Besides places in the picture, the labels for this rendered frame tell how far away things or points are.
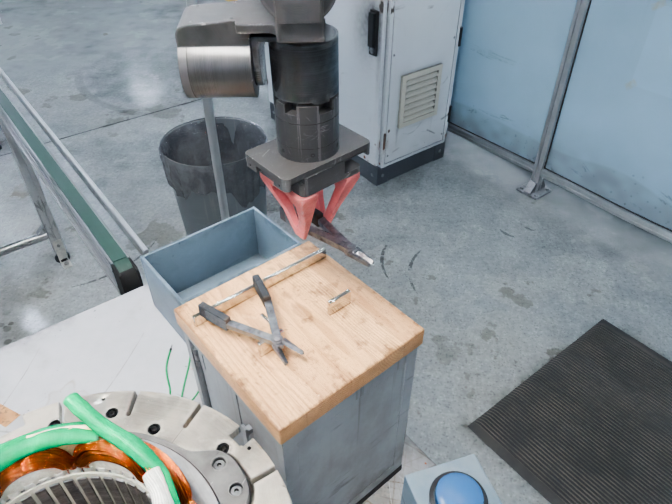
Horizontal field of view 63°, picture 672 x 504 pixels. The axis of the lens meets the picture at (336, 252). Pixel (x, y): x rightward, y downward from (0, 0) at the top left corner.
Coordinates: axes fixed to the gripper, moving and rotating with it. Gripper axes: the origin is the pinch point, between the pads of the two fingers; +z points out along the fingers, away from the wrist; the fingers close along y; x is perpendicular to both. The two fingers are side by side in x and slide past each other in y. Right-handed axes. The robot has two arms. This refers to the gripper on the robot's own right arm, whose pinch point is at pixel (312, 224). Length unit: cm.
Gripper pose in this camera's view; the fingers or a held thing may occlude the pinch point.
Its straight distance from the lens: 57.1
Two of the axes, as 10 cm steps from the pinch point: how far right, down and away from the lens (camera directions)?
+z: 0.1, 7.5, 6.6
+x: 6.5, 4.9, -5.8
